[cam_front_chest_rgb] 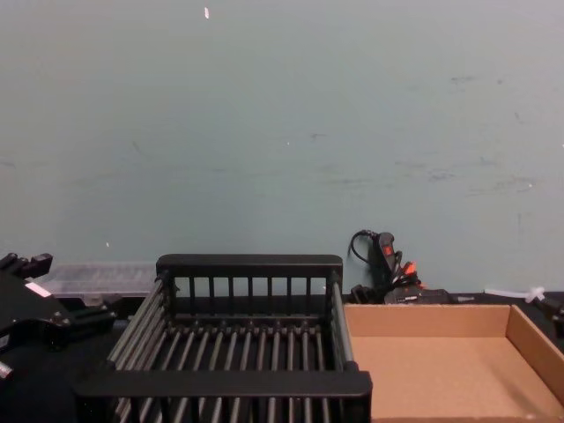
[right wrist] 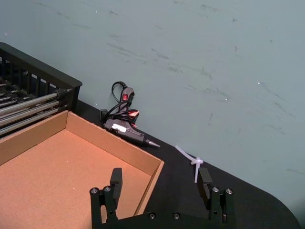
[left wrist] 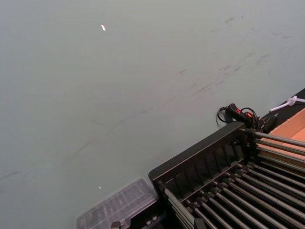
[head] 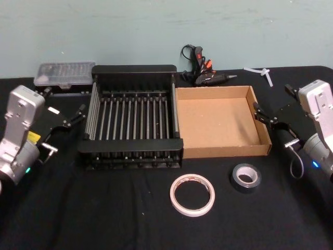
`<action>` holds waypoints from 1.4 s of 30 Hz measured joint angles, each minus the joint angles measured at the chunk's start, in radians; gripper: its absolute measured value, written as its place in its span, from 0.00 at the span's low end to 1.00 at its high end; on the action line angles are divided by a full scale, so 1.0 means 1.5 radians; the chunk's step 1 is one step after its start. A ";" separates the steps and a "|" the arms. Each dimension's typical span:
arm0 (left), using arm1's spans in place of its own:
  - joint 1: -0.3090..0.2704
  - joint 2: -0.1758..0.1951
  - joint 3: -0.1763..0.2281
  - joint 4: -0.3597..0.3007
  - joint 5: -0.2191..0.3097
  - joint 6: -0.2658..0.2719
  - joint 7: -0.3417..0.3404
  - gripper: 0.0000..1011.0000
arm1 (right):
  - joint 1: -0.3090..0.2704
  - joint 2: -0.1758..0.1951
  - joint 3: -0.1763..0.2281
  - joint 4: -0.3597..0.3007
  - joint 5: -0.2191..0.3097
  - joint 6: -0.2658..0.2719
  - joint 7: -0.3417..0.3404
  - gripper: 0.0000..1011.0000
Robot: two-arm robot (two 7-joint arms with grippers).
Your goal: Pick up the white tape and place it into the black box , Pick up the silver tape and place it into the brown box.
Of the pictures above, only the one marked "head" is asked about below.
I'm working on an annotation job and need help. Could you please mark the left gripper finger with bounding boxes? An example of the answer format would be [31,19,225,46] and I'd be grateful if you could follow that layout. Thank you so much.
[63,104,87,129]
[35,87,53,100]

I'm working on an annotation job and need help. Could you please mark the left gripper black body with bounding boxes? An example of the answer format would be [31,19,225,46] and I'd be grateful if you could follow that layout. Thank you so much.
[27,100,71,152]

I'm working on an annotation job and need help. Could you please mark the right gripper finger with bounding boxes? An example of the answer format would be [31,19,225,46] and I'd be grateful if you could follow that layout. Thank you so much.
[253,102,279,129]
[284,83,300,102]

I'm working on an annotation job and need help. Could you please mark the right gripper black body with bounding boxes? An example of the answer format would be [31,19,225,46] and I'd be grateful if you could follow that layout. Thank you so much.
[272,100,317,147]

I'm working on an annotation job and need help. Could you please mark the roll of white tape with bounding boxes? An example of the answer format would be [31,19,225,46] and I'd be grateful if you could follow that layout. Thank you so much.
[170,173,216,217]

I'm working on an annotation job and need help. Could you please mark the clear plastic case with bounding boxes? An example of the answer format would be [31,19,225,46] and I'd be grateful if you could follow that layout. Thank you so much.
[33,61,97,95]

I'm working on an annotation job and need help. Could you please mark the white three-armed plastic piece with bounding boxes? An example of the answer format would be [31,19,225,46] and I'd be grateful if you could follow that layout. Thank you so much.
[243,67,274,88]

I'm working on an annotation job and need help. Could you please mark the shallow brown cardboard tray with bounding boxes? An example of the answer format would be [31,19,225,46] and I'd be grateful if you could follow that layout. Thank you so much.
[174,85,273,159]

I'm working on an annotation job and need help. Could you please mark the black rack with steel bars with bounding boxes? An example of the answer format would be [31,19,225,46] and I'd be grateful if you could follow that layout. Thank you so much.
[77,64,184,171]

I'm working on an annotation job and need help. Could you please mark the roll of silver tape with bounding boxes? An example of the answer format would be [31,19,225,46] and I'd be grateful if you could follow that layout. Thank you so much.
[230,163,262,195]

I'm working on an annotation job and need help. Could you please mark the black table cloth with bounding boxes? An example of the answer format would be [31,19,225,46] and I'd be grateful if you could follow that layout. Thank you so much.
[0,65,333,250]

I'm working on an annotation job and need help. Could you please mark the black corded tool orange parts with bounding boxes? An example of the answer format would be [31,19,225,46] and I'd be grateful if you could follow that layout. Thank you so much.
[180,44,238,87]

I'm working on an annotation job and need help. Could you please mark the pale wall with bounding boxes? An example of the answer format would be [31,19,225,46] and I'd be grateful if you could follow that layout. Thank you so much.
[0,0,333,79]

